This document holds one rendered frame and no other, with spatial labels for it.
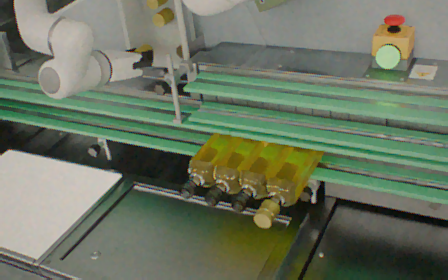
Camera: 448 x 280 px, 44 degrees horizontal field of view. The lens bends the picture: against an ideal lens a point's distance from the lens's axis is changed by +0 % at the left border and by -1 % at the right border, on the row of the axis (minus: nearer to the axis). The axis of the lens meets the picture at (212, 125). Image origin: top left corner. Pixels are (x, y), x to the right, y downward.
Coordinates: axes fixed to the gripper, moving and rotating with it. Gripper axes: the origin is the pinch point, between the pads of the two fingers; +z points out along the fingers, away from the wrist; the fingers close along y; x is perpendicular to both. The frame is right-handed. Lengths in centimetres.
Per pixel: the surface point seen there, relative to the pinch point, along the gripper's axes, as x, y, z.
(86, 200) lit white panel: -34.0, -8.9, -9.9
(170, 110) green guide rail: -12.9, 5.7, 4.4
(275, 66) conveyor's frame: 0.4, 30.7, 6.1
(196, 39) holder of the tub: 3.0, 7.6, 13.0
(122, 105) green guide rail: -13.5, -7.7, 3.6
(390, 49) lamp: 7, 54, 6
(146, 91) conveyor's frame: -10.2, -3.2, 7.5
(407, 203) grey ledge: -27, 61, 11
